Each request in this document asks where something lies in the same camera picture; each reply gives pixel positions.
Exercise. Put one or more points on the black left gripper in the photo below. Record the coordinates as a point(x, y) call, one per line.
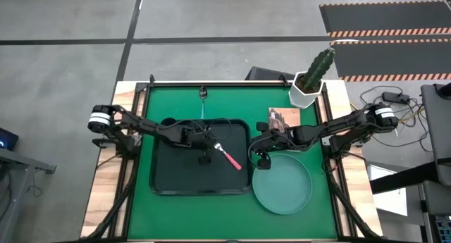
point(204, 161)

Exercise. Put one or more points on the grey equipment cart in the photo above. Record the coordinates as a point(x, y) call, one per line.
point(437, 130)

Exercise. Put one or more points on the teal round plate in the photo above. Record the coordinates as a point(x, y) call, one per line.
point(282, 186)

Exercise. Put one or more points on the black case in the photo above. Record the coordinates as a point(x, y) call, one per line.
point(262, 74)

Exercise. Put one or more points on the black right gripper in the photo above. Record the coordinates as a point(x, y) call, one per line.
point(264, 163)

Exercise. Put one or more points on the dark teal cup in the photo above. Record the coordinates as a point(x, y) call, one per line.
point(168, 122)

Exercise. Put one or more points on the black plastic tray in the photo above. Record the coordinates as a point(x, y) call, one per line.
point(183, 176)

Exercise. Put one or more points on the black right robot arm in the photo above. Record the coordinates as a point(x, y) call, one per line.
point(334, 126)

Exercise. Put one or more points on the black hazard striped floor mat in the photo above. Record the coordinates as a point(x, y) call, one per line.
point(384, 17)
point(387, 58)

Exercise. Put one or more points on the white plant pot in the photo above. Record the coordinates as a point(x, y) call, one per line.
point(301, 100)

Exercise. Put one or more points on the black power adapter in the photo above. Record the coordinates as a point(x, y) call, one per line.
point(396, 96)

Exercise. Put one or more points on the green table mat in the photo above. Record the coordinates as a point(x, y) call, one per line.
point(211, 218)

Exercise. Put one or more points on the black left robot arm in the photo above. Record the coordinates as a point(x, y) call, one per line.
point(148, 125)

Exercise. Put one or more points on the black crossbar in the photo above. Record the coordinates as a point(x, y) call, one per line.
point(405, 177)

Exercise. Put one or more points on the grey metal desk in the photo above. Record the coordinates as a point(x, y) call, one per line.
point(14, 165)

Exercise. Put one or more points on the black device with blue light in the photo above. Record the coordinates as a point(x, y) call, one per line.
point(7, 139)

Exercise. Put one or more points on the black table clamp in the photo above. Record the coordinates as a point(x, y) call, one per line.
point(152, 79)
point(283, 78)

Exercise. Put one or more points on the green cactus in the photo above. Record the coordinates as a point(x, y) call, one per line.
point(319, 68)

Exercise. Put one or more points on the white sheet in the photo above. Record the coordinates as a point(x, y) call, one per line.
point(391, 200)

